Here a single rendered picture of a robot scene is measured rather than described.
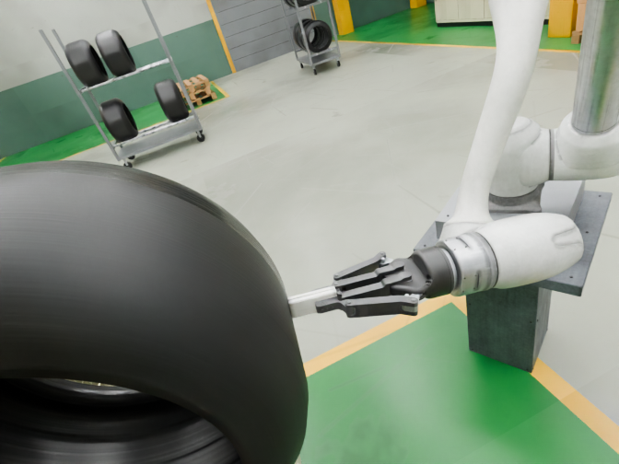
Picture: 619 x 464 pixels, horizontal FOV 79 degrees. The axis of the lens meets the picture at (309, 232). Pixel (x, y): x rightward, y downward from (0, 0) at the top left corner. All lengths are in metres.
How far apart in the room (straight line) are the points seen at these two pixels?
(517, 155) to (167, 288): 1.09
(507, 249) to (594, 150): 0.68
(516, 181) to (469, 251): 0.75
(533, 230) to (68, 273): 0.56
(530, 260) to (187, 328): 0.46
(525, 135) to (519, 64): 0.52
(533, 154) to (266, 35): 10.93
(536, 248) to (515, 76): 0.30
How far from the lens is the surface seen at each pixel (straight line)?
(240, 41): 11.73
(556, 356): 1.92
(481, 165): 0.78
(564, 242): 0.65
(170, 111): 5.95
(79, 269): 0.34
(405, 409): 1.75
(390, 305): 0.53
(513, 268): 0.60
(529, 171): 1.29
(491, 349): 1.82
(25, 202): 0.42
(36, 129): 12.22
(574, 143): 1.23
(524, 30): 0.78
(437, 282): 0.56
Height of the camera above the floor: 1.52
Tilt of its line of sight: 33 degrees down
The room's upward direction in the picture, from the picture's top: 19 degrees counter-clockwise
